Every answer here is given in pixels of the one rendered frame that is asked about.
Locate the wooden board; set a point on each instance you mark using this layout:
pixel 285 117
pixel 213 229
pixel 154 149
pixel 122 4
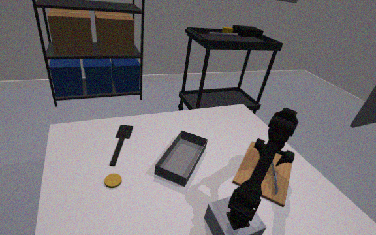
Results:
pixel 268 188

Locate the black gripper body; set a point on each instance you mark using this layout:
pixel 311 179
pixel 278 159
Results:
pixel 288 156

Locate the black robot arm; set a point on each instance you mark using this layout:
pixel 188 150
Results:
pixel 246 198

